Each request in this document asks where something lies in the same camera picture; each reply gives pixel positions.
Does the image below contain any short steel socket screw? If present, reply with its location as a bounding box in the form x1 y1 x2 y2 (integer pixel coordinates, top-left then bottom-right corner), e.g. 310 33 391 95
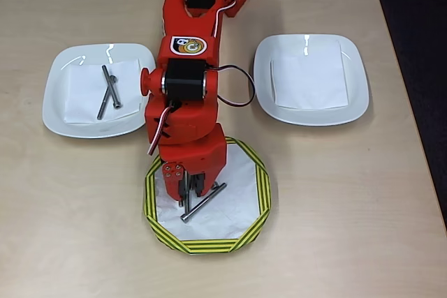
184 171 192 210

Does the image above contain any long steel socket screw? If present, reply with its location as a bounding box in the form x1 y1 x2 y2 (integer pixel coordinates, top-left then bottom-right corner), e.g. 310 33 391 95
179 181 228 224
101 64 124 109
96 75 118 120

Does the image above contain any white crumpled paper sheet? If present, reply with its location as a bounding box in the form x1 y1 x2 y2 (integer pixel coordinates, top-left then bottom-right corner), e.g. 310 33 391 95
153 144 259 242

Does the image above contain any yellow striped octagonal paper tray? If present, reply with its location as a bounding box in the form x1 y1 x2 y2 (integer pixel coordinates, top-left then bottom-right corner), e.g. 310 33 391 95
142 138 272 254

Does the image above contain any white square porcelain plate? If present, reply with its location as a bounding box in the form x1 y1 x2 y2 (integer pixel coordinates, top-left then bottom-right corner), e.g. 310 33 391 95
41 43 156 140
253 33 370 127

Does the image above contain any white paper napkin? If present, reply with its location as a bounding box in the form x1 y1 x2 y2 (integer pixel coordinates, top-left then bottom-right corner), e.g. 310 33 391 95
270 39 350 110
64 59 144 126

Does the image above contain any white red servo cable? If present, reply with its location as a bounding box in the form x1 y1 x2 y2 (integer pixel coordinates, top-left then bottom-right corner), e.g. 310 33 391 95
147 101 177 156
213 0 240 39

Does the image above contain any black red servo cable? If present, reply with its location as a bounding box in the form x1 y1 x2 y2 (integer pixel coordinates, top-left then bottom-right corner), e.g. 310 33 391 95
209 64 256 107

